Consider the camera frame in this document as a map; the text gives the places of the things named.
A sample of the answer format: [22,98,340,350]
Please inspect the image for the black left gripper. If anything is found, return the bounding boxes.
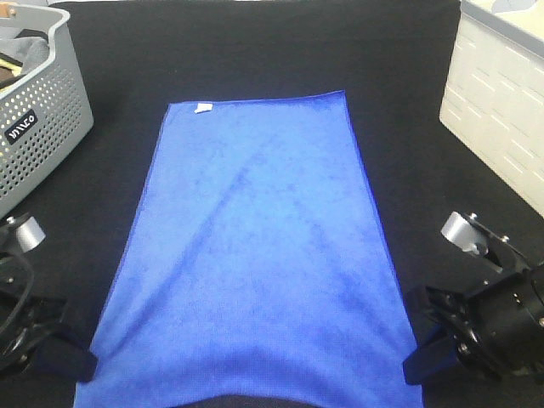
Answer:
[1,252,98,383]

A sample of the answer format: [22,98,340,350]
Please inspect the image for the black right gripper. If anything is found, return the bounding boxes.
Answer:
[402,264,543,385]

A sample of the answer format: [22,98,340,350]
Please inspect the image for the blue microfibre towel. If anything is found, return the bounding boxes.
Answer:
[74,91,422,407]

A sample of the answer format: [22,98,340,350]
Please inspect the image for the grey perforated plastic basket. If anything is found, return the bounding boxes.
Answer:
[1,2,94,216]

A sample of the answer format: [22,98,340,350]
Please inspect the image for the white plastic storage crate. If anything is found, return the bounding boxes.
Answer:
[439,1,543,213]

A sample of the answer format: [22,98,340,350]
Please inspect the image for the yellow black item in basket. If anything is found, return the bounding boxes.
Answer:
[0,54,23,80]

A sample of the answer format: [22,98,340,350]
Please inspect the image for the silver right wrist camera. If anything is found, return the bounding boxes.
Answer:
[440,212,489,256]

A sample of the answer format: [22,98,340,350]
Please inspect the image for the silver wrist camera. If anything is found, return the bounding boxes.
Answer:
[440,212,489,256]
[4,214,46,253]

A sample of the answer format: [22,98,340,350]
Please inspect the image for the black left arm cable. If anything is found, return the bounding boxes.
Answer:
[0,250,36,341]

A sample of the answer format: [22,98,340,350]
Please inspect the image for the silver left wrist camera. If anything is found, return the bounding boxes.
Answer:
[4,214,46,253]

